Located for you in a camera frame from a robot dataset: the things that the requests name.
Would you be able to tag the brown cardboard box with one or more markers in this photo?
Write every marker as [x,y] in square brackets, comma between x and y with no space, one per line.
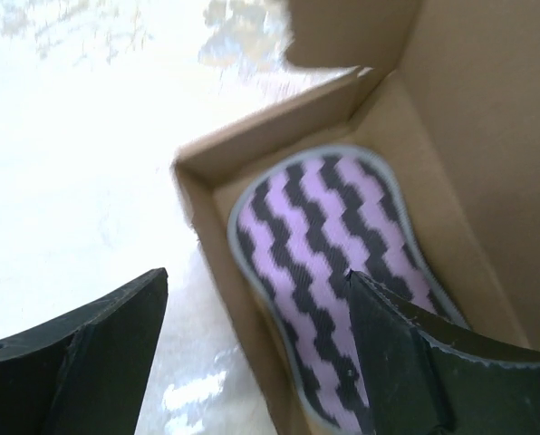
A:
[448,93]

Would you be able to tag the purple black striped cloth pad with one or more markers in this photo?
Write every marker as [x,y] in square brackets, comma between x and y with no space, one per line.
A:
[296,232]

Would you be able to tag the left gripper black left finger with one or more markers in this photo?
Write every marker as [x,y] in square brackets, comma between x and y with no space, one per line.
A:
[86,371]

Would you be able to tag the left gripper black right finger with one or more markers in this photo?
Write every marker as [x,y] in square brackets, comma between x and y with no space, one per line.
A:
[426,375]

